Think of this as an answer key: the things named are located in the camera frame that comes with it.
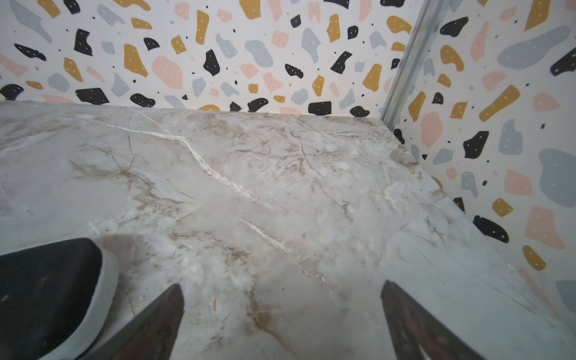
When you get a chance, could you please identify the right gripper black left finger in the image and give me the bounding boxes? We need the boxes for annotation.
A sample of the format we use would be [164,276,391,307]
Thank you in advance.
[83,284,185,359]

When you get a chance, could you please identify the aluminium corner post right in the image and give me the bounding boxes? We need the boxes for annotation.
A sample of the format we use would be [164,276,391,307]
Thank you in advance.
[381,0,450,131]

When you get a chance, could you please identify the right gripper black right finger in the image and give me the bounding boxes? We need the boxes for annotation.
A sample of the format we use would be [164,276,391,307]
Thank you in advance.
[380,280,482,359]

